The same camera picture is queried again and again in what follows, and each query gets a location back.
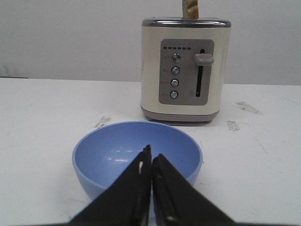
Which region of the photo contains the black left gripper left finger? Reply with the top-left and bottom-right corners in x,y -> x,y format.
60,145 -> 151,226

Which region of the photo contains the cream two-slot toaster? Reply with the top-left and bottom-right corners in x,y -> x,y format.
141,17 -> 231,123

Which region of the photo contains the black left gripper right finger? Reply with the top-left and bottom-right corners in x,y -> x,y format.
152,154 -> 237,226

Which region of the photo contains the toast slice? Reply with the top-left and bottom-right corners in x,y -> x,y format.
182,0 -> 199,20

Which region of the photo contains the blue bowl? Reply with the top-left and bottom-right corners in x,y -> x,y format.
72,121 -> 203,200

